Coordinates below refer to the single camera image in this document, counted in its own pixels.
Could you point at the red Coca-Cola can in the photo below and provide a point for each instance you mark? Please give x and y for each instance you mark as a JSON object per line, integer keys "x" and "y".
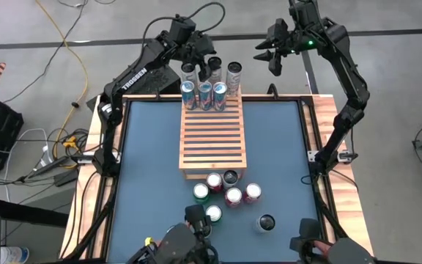
{"x": 214, "y": 181}
{"x": 252, "y": 191}
{"x": 234, "y": 196}

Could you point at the black equipment box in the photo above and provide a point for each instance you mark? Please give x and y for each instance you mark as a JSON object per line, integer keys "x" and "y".
{"x": 159, "y": 82}

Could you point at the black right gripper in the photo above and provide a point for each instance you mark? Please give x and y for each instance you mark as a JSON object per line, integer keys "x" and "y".
{"x": 281, "y": 36}

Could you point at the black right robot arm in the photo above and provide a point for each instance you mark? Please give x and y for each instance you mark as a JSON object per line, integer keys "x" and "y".
{"x": 343, "y": 66}

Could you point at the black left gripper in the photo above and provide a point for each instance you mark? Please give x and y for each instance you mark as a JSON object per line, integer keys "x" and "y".
{"x": 200, "y": 47}

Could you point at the wooden slatted shelf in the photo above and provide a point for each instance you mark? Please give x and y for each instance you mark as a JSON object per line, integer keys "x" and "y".
{"x": 214, "y": 146}

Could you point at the green Sprite can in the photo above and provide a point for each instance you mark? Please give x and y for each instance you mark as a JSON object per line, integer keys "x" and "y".
{"x": 214, "y": 213}
{"x": 200, "y": 192}

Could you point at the blue table mat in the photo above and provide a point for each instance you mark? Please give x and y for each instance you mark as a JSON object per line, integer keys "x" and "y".
{"x": 148, "y": 146}

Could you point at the black power strip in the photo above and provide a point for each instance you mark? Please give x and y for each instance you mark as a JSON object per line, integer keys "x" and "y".
{"x": 48, "y": 166}

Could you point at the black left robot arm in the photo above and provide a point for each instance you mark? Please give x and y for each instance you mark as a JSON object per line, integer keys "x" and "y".
{"x": 134, "y": 78}

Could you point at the white plastic bottle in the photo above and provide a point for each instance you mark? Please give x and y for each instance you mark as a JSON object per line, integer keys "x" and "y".
{"x": 15, "y": 255}

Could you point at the blue silver Red Bull can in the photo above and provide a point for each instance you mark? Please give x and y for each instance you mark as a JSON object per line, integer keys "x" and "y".
{"x": 220, "y": 98}
{"x": 205, "y": 97}
{"x": 189, "y": 97}

